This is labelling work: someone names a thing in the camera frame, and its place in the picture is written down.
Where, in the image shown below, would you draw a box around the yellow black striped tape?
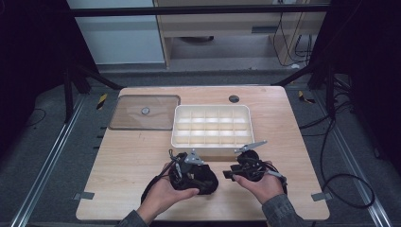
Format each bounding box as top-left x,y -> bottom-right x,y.
96,93 -> 109,111
297,90 -> 317,105

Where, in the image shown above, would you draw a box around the person's right hand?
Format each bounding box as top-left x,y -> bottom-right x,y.
232,160 -> 286,206

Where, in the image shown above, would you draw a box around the white divided storage box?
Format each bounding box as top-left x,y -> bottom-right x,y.
170,104 -> 255,158

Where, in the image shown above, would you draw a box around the hand-held gripper cable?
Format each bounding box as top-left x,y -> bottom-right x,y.
266,168 -> 288,196
140,149 -> 178,203

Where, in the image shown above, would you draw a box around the black horizontal frame bar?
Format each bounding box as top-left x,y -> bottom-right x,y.
67,3 -> 332,18

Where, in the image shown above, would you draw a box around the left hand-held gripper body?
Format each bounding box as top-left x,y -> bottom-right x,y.
167,148 -> 205,190

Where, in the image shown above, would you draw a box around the left hand-held gripper cable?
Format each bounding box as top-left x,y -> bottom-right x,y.
140,149 -> 178,203

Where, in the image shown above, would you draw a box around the black looped floor cable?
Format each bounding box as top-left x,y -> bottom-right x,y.
299,107 -> 376,210

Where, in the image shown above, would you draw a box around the black metal stand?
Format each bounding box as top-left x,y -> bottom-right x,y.
278,58 -> 338,121
61,61 -> 126,125

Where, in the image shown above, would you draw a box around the thin black floor cable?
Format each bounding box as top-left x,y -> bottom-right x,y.
18,108 -> 47,129

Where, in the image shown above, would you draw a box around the black sock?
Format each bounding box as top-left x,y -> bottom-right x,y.
168,162 -> 219,196

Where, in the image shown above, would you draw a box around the tinted transparent box lid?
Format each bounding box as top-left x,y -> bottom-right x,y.
108,94 -> 182,131

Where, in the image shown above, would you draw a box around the black hanging cables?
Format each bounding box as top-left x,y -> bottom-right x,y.
271,11 -> 315,68

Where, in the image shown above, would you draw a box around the light wooden desk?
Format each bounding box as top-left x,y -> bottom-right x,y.
152,0 -> 330,69

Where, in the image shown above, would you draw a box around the aluminium floor rail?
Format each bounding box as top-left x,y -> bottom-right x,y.
315,91 -> 393,227
9,94 -> 87,227

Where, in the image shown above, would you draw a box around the person's left hand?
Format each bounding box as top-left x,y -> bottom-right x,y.
135,162 -> 201,225

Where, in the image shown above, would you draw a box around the white cabinet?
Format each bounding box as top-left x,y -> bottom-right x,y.
66,0 -> 166,66

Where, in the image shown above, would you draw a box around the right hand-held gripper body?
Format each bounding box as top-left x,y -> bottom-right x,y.
234,140 -> 269,183

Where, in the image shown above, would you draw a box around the grey metal table bracket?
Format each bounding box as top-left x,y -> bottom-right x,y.
310,191 -> 334,202
73,191 -> 96,201

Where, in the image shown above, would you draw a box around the right hand-held gripper cable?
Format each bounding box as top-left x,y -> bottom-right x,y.
266,168 -> 288,196

